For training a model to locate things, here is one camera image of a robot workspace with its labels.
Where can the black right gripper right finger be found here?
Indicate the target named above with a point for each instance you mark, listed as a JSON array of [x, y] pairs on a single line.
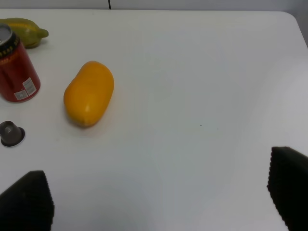
[[288, 186]]

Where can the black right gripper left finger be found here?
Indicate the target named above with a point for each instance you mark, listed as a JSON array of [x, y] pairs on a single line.
[[27, 205]]

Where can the grey coffee capsule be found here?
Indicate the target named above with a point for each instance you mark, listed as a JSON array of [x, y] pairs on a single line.
[[10, 134]]

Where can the red drink can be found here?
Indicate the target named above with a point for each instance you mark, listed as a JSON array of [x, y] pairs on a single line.
[[19, 81]]

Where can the orange yellow mango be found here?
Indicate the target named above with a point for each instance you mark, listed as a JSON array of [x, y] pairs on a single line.
[[88, 95]]

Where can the yellow green corn cob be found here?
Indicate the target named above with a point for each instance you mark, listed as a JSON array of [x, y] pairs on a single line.
[[29, 32]]

